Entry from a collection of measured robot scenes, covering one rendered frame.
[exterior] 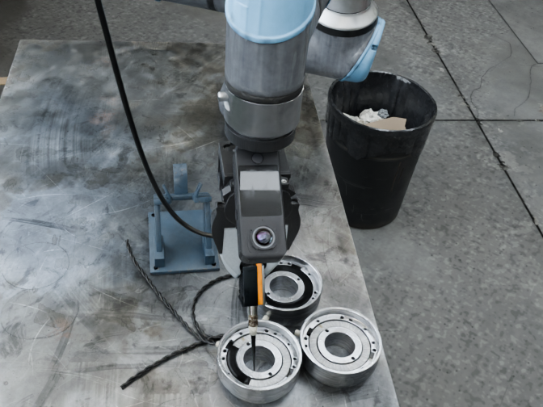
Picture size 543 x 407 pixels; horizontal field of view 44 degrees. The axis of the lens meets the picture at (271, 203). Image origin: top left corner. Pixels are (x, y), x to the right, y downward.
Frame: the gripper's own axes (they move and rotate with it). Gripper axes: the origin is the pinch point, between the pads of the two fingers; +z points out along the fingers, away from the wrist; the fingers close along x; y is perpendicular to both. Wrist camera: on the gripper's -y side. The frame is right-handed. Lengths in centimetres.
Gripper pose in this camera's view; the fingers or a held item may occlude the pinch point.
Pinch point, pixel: (251, 272)
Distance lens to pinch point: 79.1
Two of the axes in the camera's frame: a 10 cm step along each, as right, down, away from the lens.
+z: -0.8, 7.5, 6.6
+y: -1.6, -6.6, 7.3
